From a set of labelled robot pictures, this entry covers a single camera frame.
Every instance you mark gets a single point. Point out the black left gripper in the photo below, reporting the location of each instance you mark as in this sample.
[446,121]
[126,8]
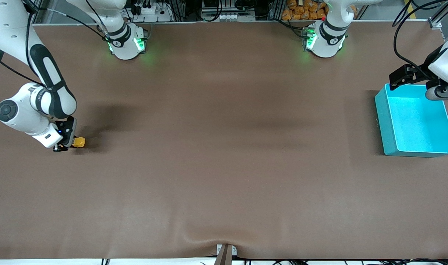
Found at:
[417,73]

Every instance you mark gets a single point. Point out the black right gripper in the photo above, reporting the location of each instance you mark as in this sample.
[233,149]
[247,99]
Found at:
[66,142]

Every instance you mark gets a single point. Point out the yellow beetle toy car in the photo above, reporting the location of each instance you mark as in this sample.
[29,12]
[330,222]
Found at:
[79,142]

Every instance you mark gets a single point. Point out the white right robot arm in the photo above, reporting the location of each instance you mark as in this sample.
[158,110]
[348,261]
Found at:
[21,110]

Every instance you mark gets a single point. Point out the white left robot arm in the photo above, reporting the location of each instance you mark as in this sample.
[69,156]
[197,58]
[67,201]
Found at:
[327,40]

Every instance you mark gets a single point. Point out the teal plastic bin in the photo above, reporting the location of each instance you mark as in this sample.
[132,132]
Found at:
[415,125]

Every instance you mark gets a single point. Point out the bag of orange items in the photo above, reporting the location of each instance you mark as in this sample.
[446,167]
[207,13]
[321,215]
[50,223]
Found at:
[301,11]

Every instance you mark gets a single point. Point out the white power strip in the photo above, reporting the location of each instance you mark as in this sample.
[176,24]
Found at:
[150,11]

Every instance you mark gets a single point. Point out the grey electronics unit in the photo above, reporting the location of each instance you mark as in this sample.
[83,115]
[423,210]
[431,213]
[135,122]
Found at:
[227,16]

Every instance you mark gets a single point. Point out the aluminium frame profile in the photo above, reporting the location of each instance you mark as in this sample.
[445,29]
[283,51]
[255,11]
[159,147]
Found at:
[435,24]

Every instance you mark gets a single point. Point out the metal table edge bracket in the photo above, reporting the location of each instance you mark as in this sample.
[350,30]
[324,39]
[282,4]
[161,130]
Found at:
[226,254]

